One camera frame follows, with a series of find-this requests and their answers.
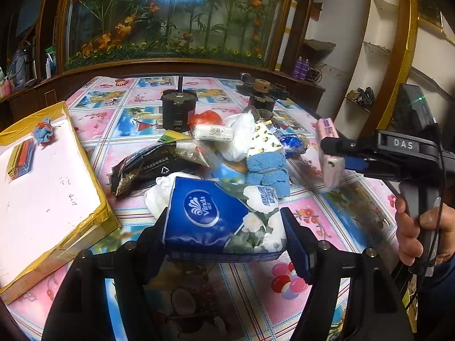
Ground fish tank with artificial plants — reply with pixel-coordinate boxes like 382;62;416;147
62;0;296;72

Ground blue thermos jug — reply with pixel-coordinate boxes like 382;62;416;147
9;47;32;83

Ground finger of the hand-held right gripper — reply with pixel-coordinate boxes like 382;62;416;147
320;137;378;157
341;154;403;182

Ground yellow dotted tissue pack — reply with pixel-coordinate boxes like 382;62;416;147
247;122;284;157

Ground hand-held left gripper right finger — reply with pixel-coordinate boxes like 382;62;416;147
279;207;415;341

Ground striped coloured packet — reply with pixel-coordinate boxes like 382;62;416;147
7;138;37;182

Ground blue plastic wrapper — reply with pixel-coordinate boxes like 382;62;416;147
277;133;311;159

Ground white crumpled tissue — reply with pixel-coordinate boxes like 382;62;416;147
144;172;203;220

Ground blue floral tissue packet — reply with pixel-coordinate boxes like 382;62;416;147
162;176;288;261

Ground white tissue roll pack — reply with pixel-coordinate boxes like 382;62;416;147
193;124;235;142

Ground black motor with tan gear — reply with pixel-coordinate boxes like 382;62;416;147
249;79;276;112

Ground golden arched frame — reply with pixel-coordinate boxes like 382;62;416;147
366;0;455;134

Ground blue and red cloth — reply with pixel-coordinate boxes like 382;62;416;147
33;117;55;146

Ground red plastic bag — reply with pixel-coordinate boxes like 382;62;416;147
190;110;228;133

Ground person's right forearm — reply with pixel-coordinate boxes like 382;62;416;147
414;256;455;341

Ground black packaging bag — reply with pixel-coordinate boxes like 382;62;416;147
108;140;211;198

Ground blue towel cloth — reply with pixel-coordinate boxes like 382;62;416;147
246;151;290;198

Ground person's right hand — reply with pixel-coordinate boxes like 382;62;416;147
395;195;455;266

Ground black motor with shaft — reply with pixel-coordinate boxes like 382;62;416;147
161;74;198;132

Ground yellow taped cardboard box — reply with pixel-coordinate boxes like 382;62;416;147
0;101;121;304

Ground white plastic bag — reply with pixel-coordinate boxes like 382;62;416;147
220;112;257;162

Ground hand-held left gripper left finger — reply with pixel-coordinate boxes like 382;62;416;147
43;206;171;341

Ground pink tissue pack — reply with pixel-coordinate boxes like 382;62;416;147
316;117;345;187

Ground black gear housing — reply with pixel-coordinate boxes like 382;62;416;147
235;73;289;102

